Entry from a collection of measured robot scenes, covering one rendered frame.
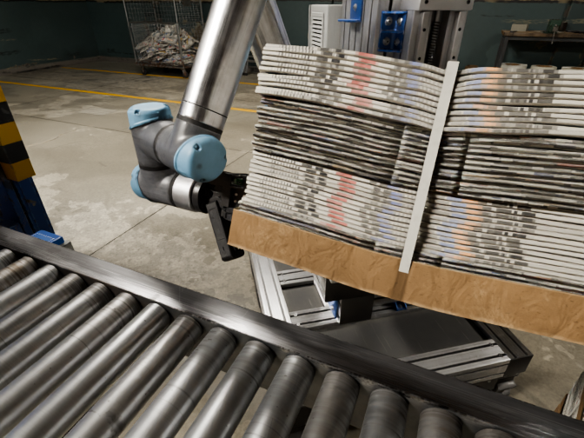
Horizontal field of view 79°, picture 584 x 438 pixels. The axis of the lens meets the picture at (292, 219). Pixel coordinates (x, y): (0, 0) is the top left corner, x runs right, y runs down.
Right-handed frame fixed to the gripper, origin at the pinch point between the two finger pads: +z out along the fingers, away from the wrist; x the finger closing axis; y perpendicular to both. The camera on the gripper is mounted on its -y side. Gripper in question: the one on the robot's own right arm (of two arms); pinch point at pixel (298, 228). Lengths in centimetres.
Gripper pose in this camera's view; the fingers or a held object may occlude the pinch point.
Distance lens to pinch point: 61.2
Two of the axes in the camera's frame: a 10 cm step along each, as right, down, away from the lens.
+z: 9.1, 2.1, -3.5
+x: 3.8, -1.2, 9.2
